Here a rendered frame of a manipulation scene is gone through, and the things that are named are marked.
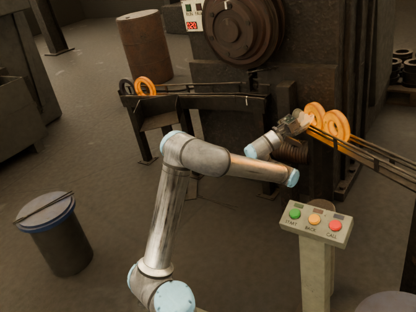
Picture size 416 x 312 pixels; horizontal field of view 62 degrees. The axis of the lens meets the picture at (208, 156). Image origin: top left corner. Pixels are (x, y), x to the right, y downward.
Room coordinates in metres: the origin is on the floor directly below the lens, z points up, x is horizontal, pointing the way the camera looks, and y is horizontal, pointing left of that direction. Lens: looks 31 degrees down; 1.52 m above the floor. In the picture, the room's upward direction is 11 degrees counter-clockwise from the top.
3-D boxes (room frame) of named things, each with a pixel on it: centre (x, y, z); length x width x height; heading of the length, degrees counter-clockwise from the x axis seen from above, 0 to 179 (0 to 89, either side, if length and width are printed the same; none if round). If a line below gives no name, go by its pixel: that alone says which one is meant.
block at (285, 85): (1.79, -0.50, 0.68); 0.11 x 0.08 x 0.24; 138
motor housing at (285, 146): (1.61, -0.47, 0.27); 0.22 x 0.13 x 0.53; 48
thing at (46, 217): (1.61, 0.95, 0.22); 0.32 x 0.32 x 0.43
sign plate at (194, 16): (2.24, -0.13, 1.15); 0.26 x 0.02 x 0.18; 48
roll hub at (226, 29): (1.86, -0.25, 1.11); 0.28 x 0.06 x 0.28; 48
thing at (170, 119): (2.09, 0.25, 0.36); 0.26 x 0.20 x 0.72; 83
